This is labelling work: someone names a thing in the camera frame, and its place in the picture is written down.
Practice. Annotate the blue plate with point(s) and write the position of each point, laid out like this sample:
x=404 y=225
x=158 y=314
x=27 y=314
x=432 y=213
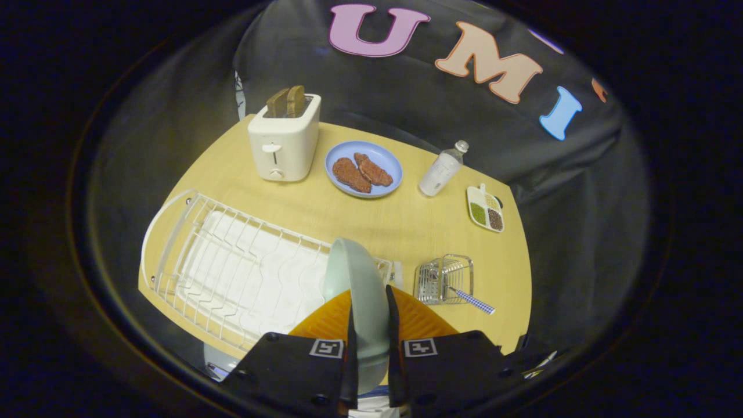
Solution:
x=364 y=169

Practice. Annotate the brown toast slice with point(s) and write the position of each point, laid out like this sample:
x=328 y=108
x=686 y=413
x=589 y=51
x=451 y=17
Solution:
x=296 y=100
x=278 y=103

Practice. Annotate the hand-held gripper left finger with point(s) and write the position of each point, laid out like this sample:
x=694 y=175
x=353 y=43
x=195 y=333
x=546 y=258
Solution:
x=350 y=371

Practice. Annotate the black backdrop cloth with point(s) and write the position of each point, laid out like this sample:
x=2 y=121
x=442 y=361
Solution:
x=406 y=98

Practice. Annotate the white toaster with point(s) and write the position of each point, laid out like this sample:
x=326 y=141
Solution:
x=284 y=139

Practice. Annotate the brown meat slice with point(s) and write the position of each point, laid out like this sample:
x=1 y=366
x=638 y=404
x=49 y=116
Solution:
x=373 y=169
x=351 y=175

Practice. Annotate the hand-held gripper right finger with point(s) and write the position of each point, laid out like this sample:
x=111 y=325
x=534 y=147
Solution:
x=393 y=360

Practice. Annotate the pale green plate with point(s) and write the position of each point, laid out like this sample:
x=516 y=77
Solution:
x=359 y=302

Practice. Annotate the white divided dish with beans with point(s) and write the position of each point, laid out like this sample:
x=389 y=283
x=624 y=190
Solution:
x=485 y=209

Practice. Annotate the clear plastic bottle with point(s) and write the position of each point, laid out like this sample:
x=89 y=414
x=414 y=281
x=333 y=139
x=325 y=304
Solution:
x=441 y=171

